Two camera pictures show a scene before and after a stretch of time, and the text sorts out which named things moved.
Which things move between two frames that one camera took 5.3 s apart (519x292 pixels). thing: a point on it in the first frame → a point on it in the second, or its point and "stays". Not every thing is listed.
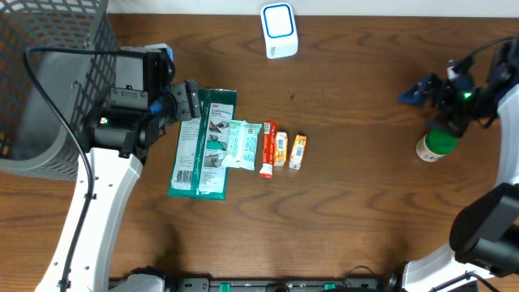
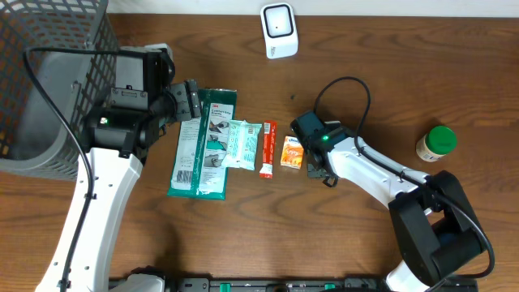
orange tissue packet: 280,148 → 293,153
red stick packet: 269,130 stays
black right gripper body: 458,108 → 312,169
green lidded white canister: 435,144 stays
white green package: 198,169 stays
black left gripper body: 187,101 stays
